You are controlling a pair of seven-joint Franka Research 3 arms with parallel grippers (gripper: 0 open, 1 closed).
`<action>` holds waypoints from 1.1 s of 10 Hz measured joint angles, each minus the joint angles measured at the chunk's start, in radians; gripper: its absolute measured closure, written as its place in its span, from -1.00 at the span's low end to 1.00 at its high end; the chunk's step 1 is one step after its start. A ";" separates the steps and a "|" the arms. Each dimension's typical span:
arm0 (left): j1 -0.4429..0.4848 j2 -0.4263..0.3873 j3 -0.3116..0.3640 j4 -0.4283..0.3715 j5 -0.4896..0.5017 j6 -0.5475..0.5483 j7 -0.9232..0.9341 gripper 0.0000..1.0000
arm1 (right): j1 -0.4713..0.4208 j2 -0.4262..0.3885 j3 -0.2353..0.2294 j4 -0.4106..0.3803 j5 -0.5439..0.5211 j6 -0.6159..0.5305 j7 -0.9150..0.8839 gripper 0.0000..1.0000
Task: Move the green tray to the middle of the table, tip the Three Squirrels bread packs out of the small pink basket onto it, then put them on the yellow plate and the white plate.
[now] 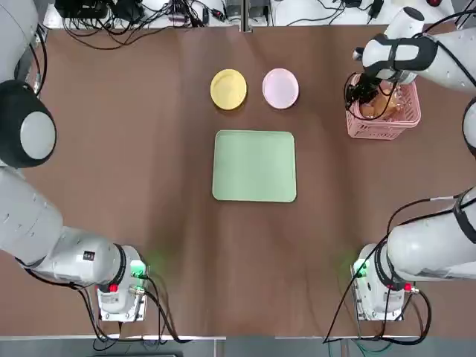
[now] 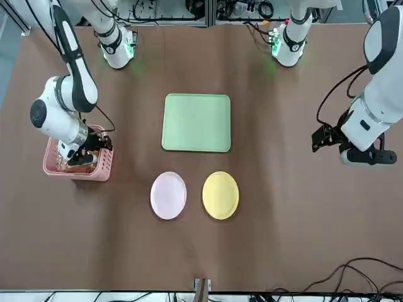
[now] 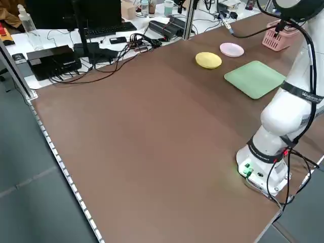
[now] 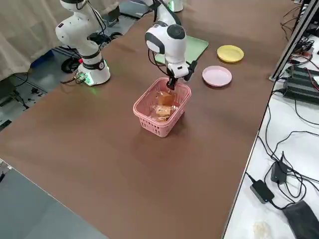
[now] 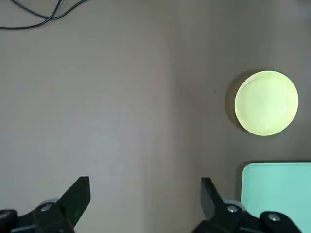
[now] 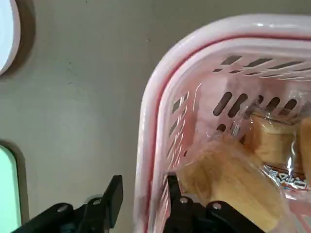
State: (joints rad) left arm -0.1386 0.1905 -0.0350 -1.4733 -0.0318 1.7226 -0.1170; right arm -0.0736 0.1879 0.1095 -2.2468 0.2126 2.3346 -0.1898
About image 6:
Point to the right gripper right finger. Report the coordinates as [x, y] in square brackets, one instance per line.
[184, 216]

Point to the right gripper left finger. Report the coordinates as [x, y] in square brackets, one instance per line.
[97, 213]

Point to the brown bread pack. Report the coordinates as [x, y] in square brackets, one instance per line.
[230, 174]
[305, 145]
[269, 140]

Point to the green plastic tray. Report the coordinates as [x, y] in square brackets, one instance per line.
[7, 189]

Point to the small pink plastic basket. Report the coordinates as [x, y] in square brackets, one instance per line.
[170, 72]

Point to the white round plate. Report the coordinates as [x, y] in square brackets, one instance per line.
[6, 36]

